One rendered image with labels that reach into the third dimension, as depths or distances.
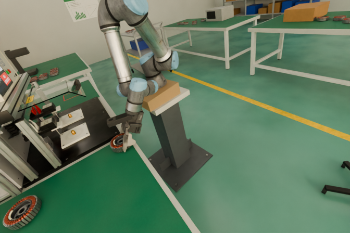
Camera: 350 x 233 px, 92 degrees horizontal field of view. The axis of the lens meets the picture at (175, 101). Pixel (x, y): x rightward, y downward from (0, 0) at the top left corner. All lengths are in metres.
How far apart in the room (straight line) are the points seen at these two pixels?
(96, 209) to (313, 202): 1.36
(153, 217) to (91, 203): 0.26
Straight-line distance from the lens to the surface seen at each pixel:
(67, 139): 1.17
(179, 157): 1.61
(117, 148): 0.90
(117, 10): 0.86
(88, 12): 6.44
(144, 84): 0.77
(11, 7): 6.41
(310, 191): 1.66
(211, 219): 1.46
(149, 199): 0.71
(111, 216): 0.74
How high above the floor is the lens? 1.34
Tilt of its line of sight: 31 degrees down
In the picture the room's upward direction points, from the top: 13 degrees counter-clockwise
